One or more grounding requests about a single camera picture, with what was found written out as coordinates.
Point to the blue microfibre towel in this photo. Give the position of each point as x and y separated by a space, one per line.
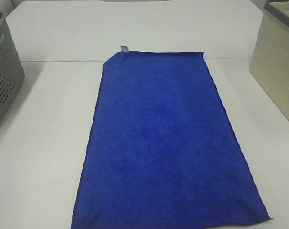
162 153

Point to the beige fabric storage box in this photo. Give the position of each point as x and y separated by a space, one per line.
270 61

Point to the grey perforated plastic basket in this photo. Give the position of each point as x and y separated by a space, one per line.
11 72

